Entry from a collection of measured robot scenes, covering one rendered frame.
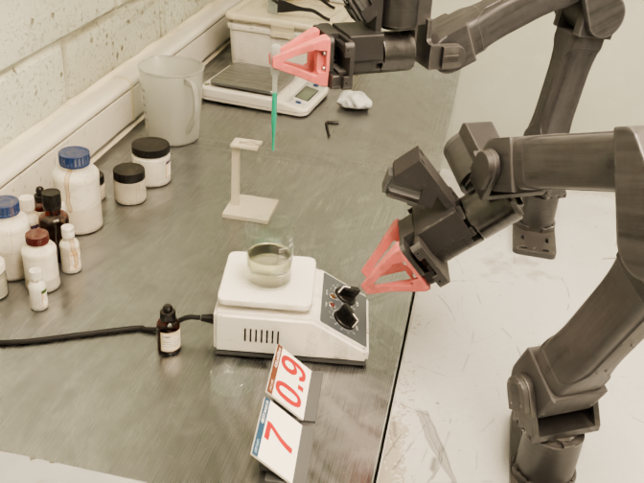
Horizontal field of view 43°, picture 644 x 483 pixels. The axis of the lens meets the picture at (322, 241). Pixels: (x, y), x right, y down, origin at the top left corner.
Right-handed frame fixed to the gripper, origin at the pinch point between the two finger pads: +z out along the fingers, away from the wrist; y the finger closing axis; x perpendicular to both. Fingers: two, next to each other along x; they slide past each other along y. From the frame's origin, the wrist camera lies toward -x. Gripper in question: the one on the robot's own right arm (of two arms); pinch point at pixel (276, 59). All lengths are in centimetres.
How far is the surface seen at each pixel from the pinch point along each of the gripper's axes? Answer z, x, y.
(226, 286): 11.8, 23.5, 16.7
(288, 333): 5.5, 27.6, 23.3
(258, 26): -24, 21, -87
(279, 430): 11.3, 29.9, 37.2
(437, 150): -47, 34, -34
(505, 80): -98, 41, -87
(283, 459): 12, 31, 41
